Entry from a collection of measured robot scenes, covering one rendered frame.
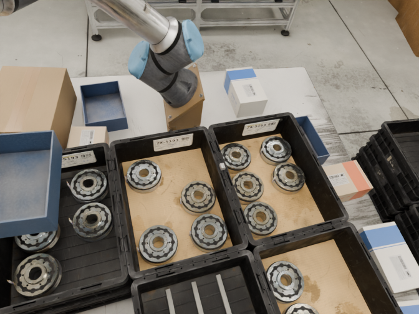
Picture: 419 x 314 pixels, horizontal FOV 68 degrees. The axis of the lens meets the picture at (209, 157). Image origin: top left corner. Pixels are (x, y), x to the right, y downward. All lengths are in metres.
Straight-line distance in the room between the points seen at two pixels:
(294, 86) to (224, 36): 1.50
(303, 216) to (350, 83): 2.00
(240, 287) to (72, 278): 0.43
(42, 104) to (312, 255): 0.98
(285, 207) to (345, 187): 0.28
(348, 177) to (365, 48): 2.26
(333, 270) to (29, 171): 0.82
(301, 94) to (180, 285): 1.01
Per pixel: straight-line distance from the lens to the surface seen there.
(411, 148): 1.91
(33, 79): 1.29
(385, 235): 1.16
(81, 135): 1.18
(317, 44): 3.15
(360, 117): 2.65
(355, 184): 1.22
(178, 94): 1.12
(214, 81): 1.45
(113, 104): 1.35
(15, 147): 0.80
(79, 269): 0.92
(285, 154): 1.07
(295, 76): 1.60
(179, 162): 1.01
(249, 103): 1.28
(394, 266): 1.14
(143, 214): 0.93
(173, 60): 1.00
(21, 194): 0.76
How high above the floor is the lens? 1.69
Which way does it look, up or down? 56 degrees down
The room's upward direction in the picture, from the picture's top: 11 degrees clockwise
